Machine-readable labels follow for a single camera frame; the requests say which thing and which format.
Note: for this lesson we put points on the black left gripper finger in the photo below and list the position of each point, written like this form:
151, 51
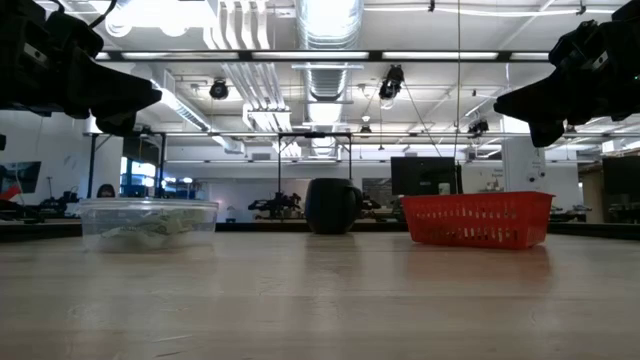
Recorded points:
117, 125
120, 95

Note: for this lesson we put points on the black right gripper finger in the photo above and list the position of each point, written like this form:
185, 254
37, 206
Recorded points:
547, 134
540, 105

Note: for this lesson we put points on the clear plastic food container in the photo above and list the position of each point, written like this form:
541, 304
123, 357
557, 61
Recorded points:
95, 215

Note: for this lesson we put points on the red plastic mesh basket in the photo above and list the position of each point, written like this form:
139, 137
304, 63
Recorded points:
480, 220

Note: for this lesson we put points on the white square pillar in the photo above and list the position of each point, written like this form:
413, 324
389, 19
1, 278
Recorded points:
520, 170

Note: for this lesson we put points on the person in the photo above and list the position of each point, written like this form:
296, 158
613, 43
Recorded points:
106, 191

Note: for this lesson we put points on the dark cabinet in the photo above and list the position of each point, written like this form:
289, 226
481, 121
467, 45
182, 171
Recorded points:
622, 185

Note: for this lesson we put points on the black background robot arms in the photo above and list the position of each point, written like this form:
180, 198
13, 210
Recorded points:
60, 205
275, 205

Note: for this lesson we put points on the red-orange and black tool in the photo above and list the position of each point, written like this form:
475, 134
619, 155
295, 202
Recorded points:
10, 192

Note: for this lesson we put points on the black beam with light strips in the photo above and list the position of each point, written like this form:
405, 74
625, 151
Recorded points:
245, 55

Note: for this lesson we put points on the black monitor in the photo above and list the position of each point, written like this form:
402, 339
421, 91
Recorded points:
422, 175

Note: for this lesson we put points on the dark mug with green interior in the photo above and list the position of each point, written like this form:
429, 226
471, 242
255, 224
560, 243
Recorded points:
330, 205

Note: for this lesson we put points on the black background rig frame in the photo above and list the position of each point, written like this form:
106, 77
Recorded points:
314, 135
92, 160

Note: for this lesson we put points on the black ceiling-mounted camera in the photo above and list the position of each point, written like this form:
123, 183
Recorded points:
218, 89
391, 82
478, 126

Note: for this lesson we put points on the dark wall screen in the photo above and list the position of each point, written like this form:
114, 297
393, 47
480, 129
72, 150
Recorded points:
22, 175

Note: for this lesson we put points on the black aluminium table frame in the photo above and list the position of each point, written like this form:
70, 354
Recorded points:
30, 231

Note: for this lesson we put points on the silver ceiling air duct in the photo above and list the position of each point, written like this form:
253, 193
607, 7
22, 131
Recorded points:
327, 80

